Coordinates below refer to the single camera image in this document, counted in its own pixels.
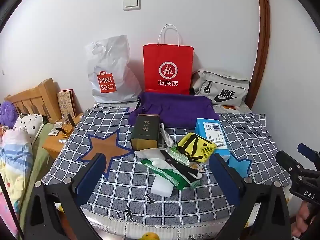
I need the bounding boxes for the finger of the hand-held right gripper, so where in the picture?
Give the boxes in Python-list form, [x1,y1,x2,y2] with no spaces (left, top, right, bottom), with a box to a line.
[276,150,304,180]
[297,143,320,163]

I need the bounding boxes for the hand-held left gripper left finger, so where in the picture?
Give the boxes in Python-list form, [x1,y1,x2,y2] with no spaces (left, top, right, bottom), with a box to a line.
[24,152,110,240]

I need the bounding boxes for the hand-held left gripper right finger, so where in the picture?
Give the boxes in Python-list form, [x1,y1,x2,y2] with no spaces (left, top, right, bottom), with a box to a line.
[209,152,293,240]

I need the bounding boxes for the white candy packet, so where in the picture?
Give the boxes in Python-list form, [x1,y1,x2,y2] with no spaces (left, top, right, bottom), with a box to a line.
[189,164,204,179]

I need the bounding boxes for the black watch strap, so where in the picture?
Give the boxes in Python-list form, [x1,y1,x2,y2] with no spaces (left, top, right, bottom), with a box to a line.
[160,149,202,183]

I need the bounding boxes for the yellow mesh pouch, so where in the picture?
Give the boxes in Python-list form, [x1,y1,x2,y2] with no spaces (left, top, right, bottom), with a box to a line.
[177,132,217,164]

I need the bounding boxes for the clear green tissue pack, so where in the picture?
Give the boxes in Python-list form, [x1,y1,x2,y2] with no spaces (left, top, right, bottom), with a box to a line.
[170,147,198,167]

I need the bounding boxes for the green wet wipe packet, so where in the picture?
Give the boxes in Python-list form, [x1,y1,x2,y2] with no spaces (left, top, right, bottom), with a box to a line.
[140,159,190,190]

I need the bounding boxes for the white sponge block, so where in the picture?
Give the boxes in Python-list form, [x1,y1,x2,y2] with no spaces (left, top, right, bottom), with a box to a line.
[151,174,175,197]

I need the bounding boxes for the white glove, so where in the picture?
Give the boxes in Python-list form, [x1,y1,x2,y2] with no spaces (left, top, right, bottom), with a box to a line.
[147,156,173,172]

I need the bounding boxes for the white drawstring pouch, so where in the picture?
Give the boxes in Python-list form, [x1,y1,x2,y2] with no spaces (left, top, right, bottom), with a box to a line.
[134,123,175,159]

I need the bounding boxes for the person's right hand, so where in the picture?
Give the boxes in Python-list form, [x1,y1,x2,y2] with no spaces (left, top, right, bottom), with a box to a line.
[292,201,320,238]

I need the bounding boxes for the grey checkered star blanket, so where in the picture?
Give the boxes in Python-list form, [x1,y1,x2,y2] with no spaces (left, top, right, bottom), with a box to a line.
[41,104,293,240]

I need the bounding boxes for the blue tissue pack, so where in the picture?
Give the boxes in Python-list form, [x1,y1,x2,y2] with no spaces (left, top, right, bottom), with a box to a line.
[195,118,230,157]

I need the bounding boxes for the wooden nightstand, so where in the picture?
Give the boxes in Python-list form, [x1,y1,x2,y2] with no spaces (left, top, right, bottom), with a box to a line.
[42,114,84,159]

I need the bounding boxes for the small white packet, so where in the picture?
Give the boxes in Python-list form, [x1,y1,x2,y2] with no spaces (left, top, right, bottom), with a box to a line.
[49,121,63,135]

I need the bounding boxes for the dark green tea tin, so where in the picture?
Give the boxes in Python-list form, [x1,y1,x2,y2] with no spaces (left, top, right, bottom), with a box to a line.
[130,114,160,150]

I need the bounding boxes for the patterned book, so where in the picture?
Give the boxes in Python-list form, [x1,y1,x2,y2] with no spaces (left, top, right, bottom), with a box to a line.
[57,89,77,118]

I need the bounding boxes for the polka dot pillow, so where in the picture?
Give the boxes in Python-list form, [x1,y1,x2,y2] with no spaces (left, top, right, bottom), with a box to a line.
[12,114,44,145]

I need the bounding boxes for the purple towel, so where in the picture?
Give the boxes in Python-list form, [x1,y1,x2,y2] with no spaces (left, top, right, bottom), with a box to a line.
[128,92,220,128]

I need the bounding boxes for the colourful quilt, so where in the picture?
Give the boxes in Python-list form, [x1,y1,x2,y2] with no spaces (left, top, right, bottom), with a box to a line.
[0,127,33,240]

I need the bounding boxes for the thin black pole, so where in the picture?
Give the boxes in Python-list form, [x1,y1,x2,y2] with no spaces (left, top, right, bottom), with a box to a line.
[0,175,25,240]

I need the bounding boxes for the grey waist bag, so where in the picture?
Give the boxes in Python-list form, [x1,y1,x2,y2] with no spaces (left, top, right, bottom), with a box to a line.
[191,69,250,105]

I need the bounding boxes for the wooden headboard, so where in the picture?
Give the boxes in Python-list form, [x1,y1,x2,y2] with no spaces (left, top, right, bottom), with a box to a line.
[5,78,62,124]

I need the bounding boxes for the purple plush toy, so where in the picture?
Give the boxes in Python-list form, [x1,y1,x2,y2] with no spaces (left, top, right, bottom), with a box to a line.
[0,101,19,127]

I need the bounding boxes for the white plastic shopping bag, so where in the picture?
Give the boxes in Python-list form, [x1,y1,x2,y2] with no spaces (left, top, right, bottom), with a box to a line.
[85,35,142,103]

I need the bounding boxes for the red paper bag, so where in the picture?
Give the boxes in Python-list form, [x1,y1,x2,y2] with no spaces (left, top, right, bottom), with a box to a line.
[143,24,194,96]

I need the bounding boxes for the wooden door frame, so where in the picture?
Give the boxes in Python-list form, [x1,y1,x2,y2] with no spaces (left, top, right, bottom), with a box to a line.
[255,0,272,110]

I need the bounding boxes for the white light switch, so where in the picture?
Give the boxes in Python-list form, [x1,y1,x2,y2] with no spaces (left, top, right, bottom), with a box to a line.
[123,0,141,11]

